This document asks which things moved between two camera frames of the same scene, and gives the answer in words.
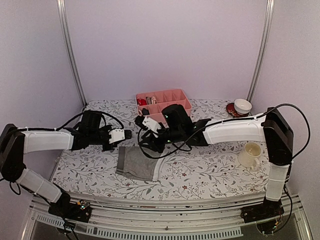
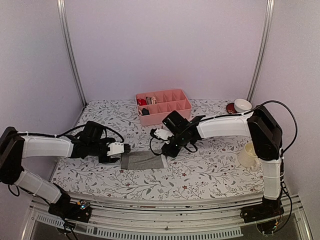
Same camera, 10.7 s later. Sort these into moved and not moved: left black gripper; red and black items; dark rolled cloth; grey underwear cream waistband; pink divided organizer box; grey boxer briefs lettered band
Moved: grey boxer briefs lettered band; left black gripper
Not moved: grey underwear cream waistband; pink divided organizer box; dark rolled cloth; red and black items
